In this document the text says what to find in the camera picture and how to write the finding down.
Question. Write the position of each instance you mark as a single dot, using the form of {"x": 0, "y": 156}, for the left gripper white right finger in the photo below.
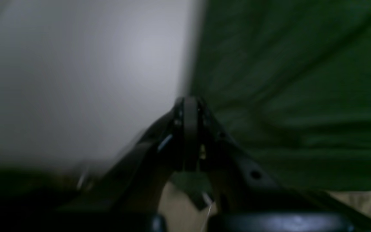
{"x": 249, "y": 199}

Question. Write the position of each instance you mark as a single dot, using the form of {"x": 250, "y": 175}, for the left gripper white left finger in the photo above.
{"x": 126, "y": 199}

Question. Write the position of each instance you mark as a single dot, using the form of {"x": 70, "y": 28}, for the dark green t-shirt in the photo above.
{"x": 290, "y": 81}

